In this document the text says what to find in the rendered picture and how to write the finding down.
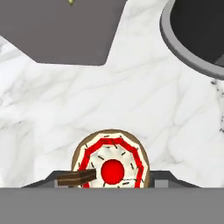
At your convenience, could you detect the red and white frosted cupcake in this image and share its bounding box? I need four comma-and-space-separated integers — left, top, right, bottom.
71, 129, 151, 189

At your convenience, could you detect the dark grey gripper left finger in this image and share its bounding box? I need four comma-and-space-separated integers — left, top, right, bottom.
21, 170, 74, 189

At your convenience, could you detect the grey flat tray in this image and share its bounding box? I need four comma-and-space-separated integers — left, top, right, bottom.
0, 0, 130, 67

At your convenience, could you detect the brown chocolate cake slice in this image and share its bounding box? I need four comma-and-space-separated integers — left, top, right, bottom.
57, 168, 97, 187

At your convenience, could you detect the grey bowl with dark inside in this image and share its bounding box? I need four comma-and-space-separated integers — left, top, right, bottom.
159, 0, 224, 81

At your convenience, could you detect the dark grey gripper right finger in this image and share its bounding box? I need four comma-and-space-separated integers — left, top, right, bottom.
149, 170, 202, 189

